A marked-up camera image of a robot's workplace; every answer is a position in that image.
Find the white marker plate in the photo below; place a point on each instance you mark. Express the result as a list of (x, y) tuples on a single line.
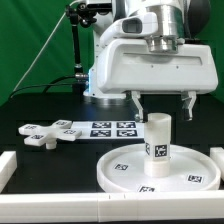
[(109, 129)]

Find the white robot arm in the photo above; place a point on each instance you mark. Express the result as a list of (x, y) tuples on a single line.
[(174, 30)]

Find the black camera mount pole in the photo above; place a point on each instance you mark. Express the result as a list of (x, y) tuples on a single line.
[(79, 16)]

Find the white round table top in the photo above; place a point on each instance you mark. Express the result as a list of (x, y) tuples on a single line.
[(122, 170)]

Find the white U-shaped border fence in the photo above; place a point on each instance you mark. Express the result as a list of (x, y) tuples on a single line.
[(104, 206)]

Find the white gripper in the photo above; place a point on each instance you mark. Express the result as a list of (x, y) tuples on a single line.
[(127, 64)]

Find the white cross-shaped table base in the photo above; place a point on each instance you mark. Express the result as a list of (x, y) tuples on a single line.
[(37, 135)]

